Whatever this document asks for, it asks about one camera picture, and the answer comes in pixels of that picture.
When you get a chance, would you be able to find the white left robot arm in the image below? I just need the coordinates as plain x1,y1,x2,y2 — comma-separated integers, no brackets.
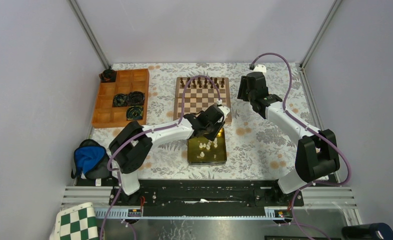
107,104,231,206

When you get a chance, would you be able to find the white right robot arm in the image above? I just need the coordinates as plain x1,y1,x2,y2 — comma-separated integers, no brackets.
237,71,340,206

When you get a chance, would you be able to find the wooden chess board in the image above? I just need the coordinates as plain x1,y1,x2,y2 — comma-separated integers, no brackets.
173,76,231,120

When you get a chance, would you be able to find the green white chess mat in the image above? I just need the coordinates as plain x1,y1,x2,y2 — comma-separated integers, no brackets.
49,202,100,240

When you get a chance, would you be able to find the gold metal tin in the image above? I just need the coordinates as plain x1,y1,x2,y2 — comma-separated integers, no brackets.
187,128,227,166

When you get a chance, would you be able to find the dark rook left corner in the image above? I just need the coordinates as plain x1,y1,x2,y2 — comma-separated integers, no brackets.
180,78,185,88

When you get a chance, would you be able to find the floral patterned table mat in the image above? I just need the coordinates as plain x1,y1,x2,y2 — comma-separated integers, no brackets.
90,62,330,181

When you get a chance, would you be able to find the green black rolled tie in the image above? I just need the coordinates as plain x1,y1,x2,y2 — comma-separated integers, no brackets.
126,105,144,121

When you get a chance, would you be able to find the dark rolled tie centre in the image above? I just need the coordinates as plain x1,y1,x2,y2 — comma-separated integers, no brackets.
127,91,145,106

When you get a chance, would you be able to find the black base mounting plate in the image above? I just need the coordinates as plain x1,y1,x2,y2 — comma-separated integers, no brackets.
109,179,304,218

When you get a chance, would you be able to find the blue yellow rolled tie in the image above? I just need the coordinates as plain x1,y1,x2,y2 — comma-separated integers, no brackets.
112,93,128,107

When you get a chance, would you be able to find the wooden compartment tray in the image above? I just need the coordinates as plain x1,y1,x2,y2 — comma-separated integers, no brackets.
92,68,150,129

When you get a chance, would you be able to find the dark floral rolled tie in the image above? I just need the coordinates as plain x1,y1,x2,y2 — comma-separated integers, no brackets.
98,69,117,83

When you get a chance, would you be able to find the blue black cloth bag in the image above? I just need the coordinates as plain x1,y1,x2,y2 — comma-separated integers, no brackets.
70,139,111,180

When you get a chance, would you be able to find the black cylinder bottle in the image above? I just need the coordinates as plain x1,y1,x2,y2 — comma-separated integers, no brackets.
341,222,393,240

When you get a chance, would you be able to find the aluminium frame rail right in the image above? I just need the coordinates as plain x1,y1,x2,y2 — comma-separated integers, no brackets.
295,0,345,186

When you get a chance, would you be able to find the aluminium frame rail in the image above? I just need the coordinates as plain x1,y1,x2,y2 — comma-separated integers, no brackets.
295,0,345,186
67,0,111,69

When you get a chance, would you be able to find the aluminium frame rail left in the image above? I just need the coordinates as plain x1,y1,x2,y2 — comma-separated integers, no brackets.
67,0,111,69

